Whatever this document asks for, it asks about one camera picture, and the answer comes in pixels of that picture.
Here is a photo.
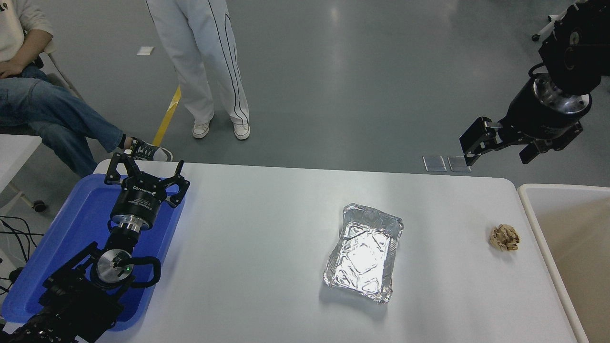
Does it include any white wheeled stand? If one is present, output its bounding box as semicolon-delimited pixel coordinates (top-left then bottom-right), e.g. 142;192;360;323
531;0;591;42

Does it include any crumpled tan paper ball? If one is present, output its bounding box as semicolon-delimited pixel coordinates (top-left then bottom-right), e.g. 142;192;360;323
489;224;520;252

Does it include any seated person's left hand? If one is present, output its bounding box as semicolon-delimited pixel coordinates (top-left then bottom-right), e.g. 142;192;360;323
0;62;25;80

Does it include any blue plastic tray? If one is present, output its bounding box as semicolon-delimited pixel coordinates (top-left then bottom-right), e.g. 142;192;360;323
1;173;186;332

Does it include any white side table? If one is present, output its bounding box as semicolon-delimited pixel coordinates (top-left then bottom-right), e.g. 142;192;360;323
0;134;48;213

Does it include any black cable bundle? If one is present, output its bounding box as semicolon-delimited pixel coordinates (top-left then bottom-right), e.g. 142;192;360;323
0;215;44;296

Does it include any silver foil tray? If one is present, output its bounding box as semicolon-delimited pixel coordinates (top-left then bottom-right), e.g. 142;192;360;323
323;203;405;304

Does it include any grey chair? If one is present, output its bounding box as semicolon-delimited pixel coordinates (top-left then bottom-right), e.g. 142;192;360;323
0;40;85;136

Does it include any large pale bin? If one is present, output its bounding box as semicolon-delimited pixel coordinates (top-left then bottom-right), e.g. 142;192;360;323
518;184;610;343

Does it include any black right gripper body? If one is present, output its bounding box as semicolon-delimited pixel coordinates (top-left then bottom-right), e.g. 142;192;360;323
501;79;591;141

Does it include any standing person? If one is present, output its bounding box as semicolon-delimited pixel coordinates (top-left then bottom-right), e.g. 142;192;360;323
145;0;251;141

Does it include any seated person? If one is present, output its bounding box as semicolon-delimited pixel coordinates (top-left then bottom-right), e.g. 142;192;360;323
0;0;173;178

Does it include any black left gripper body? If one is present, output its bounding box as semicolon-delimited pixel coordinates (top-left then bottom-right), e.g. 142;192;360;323
111;176;168;225

